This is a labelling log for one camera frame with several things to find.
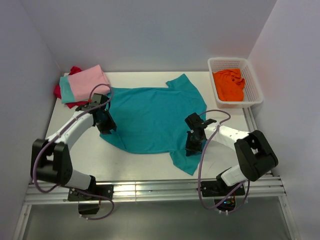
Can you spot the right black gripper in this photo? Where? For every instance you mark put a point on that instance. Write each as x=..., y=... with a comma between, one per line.
x=191, y=149

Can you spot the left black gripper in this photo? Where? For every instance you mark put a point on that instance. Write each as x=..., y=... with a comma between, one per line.
x=111, y=124

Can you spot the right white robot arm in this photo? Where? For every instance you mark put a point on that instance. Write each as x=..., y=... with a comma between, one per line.
x=254, y=154

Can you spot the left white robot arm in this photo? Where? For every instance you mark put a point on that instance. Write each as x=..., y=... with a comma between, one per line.
x=51, y=164

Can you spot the folded light teal t shirt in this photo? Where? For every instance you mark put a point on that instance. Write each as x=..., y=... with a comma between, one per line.
x=73, y=89

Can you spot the folded pink t shirt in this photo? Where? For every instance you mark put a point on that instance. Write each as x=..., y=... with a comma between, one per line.
x=98, y=81

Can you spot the folded red t shirt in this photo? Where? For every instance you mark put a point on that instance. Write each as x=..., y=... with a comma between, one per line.
x=57, y=90

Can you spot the orange crumpled t shirt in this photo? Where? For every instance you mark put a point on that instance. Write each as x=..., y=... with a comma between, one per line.
x=229, y=85

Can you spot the white plastic basket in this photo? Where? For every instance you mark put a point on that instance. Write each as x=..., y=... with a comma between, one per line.
x=252, y=91

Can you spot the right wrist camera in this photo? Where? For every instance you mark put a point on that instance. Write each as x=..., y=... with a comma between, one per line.
x=197, y=121

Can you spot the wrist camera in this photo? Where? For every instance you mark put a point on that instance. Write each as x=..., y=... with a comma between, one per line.
x=98, y=99
x=197, y=121

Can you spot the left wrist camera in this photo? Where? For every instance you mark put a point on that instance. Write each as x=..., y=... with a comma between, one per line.
x=98, y=99

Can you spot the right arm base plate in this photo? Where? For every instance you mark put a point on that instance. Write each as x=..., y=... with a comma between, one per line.
x=215, y=188

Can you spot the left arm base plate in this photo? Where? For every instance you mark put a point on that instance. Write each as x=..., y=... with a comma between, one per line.
x=101, y=192

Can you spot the aluminium mounting rail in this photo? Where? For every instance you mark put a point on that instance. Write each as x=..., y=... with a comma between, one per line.
x=153, y=191

